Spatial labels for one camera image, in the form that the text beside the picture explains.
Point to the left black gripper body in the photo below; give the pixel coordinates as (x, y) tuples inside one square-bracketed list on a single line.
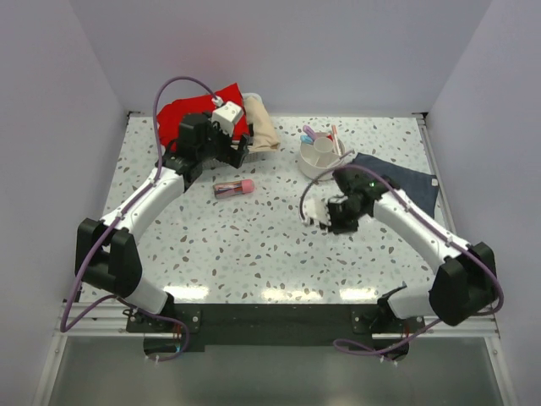
[(219, 145)]

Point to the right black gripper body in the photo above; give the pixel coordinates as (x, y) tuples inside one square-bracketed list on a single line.
[(343, 217)]

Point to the blue white eraser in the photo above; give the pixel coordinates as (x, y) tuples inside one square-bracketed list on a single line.
[(306, 139)]

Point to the red cap white marker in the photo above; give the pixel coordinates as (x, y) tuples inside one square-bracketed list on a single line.
[(337, 147)]

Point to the pink purple correction tape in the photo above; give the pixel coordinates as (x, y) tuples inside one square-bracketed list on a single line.
[(310, 132)]

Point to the peach cap white marker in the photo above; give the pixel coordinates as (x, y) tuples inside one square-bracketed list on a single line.
[(334, 132)]

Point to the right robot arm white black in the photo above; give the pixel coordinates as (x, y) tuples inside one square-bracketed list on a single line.
[(465, 283)]

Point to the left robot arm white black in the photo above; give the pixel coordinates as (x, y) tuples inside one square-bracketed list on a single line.
[(107, 254)]

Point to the white plastic basket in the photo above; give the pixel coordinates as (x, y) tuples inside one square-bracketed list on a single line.
[(253, 156)]

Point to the beige folded cloth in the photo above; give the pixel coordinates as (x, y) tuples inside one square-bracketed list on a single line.
[(265, 138)]

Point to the clear pen case pink cap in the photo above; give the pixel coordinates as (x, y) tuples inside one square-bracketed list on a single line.
[(230, 189)]

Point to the white round divided organizer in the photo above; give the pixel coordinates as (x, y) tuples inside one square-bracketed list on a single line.
[(314, 158)]

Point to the dark blue towel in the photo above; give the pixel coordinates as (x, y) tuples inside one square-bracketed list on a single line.
[(422, 188)]

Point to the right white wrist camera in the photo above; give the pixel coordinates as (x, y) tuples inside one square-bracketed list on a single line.
[(315, 213)]

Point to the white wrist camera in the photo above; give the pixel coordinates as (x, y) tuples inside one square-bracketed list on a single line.
[(227, 116), (315, 213)]

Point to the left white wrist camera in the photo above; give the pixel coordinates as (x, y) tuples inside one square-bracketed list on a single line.
[(227, 116)]

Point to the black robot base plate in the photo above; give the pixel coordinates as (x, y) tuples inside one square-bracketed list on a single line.
[(293, 325)]

